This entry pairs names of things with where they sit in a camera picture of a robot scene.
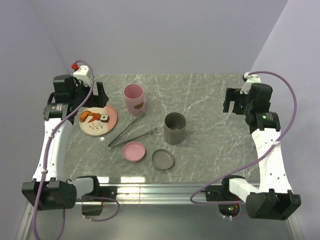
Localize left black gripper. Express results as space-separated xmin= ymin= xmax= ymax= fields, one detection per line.
xmin=71 ymin=79 xmax=108 ymax=108

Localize orange chicken wing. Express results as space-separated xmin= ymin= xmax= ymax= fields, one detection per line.
xmin=79 ymin=110 xmax=101 ymax=123

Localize sushi roll piece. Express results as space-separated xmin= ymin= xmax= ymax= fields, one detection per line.
xmin=99 ymin=114 xmax=109 ymax=123

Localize metal tongs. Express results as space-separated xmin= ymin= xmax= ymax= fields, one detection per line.
xmin=107 ymin=113 xmax=158 ymax=149

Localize pink container lid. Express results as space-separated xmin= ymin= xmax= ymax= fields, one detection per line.
xmin=122 ymin=141 xmax=146 ymax=163

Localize grey cylindrical container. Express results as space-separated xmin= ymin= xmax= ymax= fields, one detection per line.
xmin=163 ymin=112 xmax=187 ymax=145

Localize grey container lid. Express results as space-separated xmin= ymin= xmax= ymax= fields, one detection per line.
xmin=151 ymin=149 xmax=175 ymax=171

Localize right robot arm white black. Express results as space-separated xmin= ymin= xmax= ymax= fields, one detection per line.
xmin=220 ymin=83 xmax=301 ymax=221

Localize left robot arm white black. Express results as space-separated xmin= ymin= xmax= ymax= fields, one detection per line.
xmin=21 ymin=74 xmax=109 ymax=211

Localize pink floral plate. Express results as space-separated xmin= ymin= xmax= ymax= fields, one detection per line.
xmin=78 ymin=105 xmax=118 ymax=136

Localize pink cylindrical container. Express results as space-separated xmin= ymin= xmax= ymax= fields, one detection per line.
xmin=123 ymin=83 xmax=146 ymax=116

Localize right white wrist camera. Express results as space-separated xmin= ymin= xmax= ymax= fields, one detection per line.
xmin=240 ymin=72 xmax=261 ymax=95

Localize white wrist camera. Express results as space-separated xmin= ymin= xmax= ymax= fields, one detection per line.
xmin=71 ymin=63 xmax=92 ymax=87
xmin=240 ymin=72 xmax=261 ymax=95

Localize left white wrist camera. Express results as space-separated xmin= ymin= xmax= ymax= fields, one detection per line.
xmin=71 ymin=63 xmax=92 ymax=87

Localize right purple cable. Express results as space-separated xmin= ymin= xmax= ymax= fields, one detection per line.
xmin=189 ymin=70 xmax=298 ymax=220

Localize aluminium rail frame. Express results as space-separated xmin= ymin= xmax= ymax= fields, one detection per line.
xmin=15 ymin=182 xmax=305 ymax=240

